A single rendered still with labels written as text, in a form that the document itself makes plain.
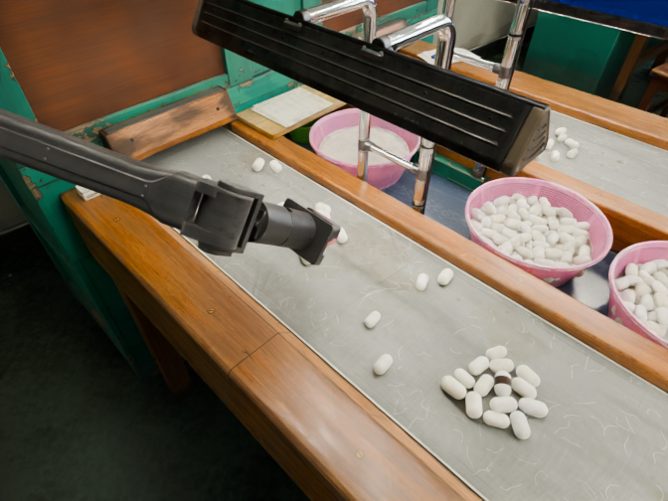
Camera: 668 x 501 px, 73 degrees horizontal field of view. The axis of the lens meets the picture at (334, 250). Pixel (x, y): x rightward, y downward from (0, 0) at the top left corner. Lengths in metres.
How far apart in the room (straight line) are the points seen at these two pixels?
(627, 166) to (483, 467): 0.82
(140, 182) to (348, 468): 0.41
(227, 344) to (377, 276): 0.28
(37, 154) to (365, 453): 0.51
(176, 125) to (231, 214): 0.57
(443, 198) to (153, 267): 0.65
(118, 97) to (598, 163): 1.07
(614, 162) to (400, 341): 0.74
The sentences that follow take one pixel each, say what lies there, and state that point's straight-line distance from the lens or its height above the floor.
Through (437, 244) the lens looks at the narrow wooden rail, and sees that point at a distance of 0.84.
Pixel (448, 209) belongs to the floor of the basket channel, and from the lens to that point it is 1.06.
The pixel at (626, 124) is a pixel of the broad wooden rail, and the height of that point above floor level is 0.76.
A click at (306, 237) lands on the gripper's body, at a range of 0.65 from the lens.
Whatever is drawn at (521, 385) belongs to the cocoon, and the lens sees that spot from 0.70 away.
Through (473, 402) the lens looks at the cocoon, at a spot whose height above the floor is 0.76.
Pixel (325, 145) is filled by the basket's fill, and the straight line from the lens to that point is 1.14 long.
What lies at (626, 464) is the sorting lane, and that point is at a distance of 0.73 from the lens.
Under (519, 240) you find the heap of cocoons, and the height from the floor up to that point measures 0.74.
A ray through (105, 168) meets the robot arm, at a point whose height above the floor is 1.04.
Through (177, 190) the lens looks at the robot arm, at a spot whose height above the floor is 1.02.
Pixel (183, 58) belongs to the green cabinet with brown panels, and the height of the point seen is 0.94.
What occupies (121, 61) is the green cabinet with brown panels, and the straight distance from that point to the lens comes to 1.06.
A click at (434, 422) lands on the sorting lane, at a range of 0.66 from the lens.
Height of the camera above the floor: 1.33
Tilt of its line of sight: 44 degrees down
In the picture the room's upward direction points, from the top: straight up
